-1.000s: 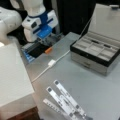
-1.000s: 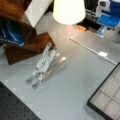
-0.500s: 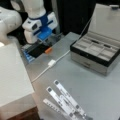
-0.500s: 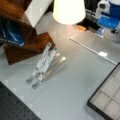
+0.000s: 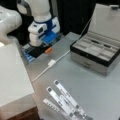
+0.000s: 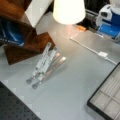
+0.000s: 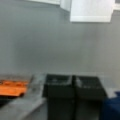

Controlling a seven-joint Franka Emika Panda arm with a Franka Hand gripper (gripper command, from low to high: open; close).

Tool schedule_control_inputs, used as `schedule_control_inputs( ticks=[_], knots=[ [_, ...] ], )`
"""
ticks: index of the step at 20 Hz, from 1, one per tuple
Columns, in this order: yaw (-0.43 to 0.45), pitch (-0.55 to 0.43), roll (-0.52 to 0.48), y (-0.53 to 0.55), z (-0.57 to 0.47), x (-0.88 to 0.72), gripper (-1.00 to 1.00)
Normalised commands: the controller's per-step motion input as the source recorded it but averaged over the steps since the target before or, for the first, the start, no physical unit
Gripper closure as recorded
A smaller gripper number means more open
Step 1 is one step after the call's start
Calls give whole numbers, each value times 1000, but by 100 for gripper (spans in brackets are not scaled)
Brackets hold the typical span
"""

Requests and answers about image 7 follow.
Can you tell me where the orange tool in tray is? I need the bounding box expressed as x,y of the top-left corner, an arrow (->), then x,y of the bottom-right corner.
0,80 -> 29,97

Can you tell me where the white box on table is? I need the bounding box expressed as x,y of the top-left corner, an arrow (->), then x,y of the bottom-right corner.
59,0 -> 116,24

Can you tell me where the grey jewelry box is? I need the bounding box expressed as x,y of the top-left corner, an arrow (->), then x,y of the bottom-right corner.
43,74 -> 107,120

